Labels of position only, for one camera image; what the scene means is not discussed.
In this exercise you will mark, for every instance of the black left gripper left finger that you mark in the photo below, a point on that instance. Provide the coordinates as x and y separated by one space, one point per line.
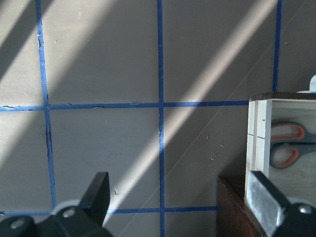
96 199

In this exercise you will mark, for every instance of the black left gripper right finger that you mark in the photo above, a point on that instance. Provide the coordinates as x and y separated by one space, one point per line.
266 202

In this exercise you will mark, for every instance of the orange grey handled scissors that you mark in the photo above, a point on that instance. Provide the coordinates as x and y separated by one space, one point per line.
289 142

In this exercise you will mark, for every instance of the wooden drawer with white handle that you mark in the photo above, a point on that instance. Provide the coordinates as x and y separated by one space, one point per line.
298 182

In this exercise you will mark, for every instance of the dark wooden drawer cabinet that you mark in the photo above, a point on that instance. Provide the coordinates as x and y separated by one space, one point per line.
233 217

